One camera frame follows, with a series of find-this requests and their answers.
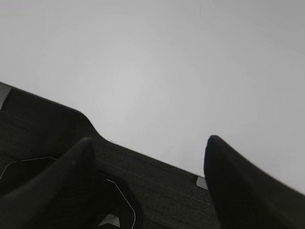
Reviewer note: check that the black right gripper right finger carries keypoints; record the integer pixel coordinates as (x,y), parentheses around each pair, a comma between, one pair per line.
(244,196)

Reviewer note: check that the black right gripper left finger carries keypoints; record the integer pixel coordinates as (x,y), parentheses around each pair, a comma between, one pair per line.
(25,203)

